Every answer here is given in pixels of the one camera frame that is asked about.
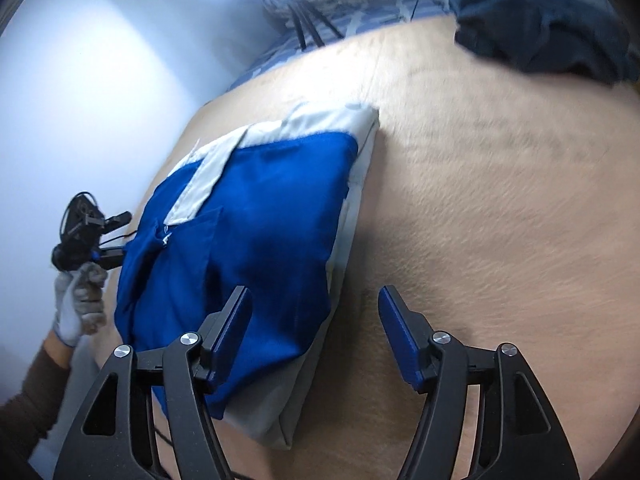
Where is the blue patterned bed sheet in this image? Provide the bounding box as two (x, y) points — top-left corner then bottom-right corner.
(225, 0), (481, 91)

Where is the person's left hand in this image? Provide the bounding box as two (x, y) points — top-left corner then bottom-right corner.
(52, 260), (108, 347)

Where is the white and blue work jacket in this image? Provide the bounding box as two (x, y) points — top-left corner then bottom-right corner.
(114, 101), (381, 450)

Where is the dark blue clothes pile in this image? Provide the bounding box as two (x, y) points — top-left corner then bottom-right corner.
(450, 0), (633, 86)

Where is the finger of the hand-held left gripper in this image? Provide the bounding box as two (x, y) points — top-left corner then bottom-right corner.
(97, 211), (133, 233)
(92, 246), (126, 270)

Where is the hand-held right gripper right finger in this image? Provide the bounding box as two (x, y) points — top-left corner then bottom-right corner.
(377, 285), (581, 480)

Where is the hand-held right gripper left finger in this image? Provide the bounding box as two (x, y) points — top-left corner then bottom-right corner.
(52, 285), (253, 480)

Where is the person's left forearm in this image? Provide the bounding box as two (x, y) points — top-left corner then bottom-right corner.
(0, 332), (76, 466)

